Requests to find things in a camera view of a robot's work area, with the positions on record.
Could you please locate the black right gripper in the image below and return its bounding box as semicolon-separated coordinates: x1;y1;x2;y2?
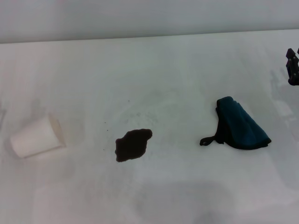
285;47;299;86

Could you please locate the blue rag with black loop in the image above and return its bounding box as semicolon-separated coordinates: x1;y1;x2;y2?
199;96;272;150

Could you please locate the white paper cup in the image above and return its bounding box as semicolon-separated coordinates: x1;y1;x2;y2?
9;112;67;159

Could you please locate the black water stain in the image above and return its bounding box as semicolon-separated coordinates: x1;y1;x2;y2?
114;128;153;163

